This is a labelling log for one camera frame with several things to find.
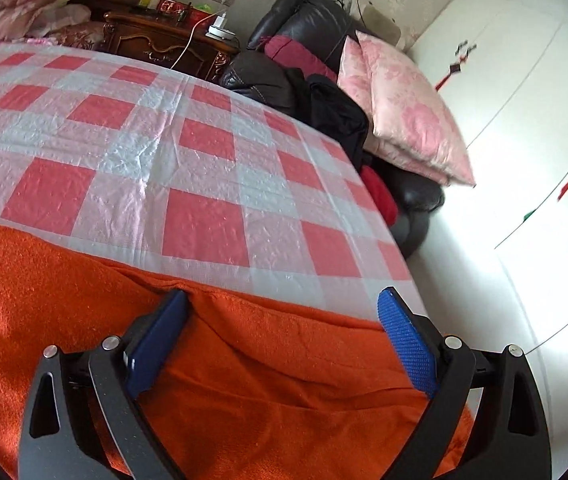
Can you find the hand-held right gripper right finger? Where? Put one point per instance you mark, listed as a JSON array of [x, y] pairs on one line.
[[409, 340]]

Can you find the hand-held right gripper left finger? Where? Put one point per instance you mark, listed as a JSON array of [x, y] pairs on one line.
[[156, 345]]

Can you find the orange towel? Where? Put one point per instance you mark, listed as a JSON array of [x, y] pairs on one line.
[[264, 360]]

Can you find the red cloth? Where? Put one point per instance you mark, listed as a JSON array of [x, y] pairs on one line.
[[381, 195]]

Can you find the red white checkered bed sheet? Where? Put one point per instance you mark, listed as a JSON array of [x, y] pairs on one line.
[[163, 150]]

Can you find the pink satin pillow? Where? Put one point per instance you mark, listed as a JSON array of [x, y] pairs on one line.
[[351, 70], [414, 110]]

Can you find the black clothes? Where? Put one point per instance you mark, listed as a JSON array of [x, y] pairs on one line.
[[334, 110]]

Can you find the white wardrobe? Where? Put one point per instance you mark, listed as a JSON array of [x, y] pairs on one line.
[[539, 85]]

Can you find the maroon cushion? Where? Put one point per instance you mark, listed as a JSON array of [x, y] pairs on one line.
[[299, 57]]

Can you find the carved wooden nightstand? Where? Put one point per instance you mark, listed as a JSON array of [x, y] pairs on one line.
[[163, 40]]

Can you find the white round device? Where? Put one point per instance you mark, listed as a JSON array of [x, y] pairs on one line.
[[221, 34]]

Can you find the pink floral pillow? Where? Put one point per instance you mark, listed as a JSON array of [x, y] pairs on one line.
[[78, 35]]

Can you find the red box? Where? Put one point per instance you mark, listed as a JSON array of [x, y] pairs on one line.
[[172, 6]]

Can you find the black leather sofa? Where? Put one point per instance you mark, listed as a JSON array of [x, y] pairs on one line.
[[309, 15]]

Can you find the yellow green box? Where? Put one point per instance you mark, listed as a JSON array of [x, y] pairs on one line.
[[149, 0]]

